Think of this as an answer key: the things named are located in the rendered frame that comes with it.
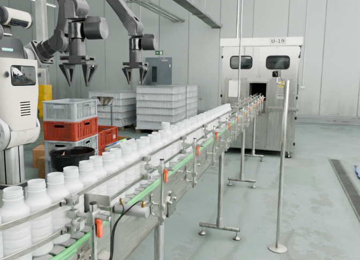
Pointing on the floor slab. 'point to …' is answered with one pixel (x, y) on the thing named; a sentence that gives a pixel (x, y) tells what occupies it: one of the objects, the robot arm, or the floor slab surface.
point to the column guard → (44, 91)
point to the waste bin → (69, 157)
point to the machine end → (264, 86)
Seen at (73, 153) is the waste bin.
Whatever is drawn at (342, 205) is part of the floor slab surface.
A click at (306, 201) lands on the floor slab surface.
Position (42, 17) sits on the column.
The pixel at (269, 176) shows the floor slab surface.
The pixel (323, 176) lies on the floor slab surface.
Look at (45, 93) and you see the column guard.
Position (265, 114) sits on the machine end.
